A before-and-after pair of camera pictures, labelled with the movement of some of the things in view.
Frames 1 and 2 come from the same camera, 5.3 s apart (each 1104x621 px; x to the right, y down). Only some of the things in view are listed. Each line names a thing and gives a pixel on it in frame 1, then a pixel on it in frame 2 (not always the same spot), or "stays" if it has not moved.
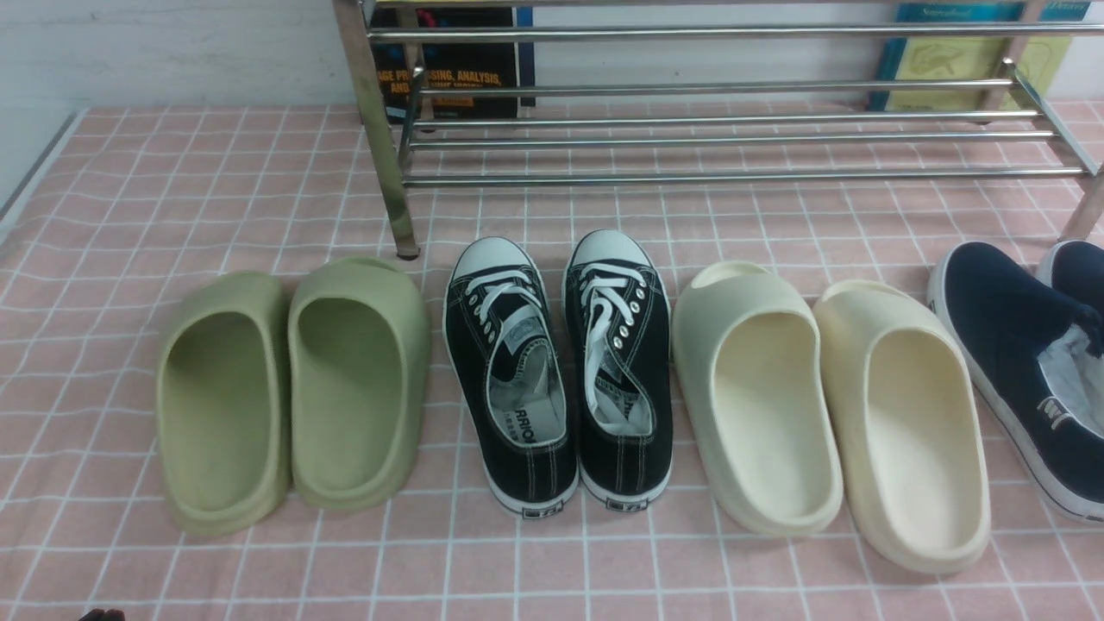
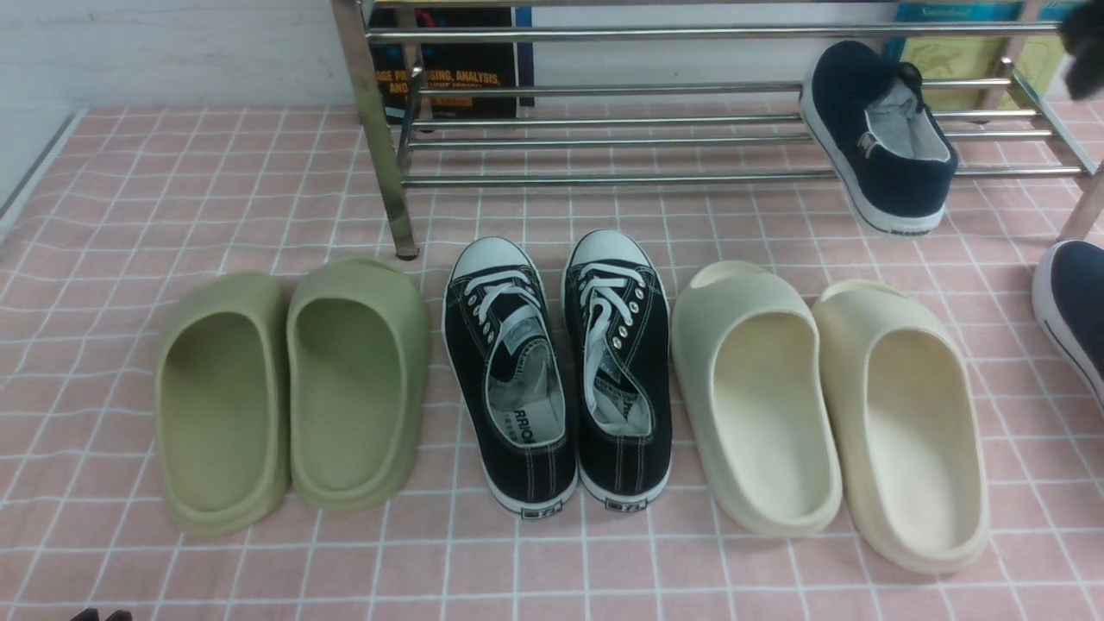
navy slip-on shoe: (1038, 353) → (868, 116)
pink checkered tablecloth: (129, 201) stays
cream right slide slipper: (911, 423) stays
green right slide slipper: (359, 349) stays
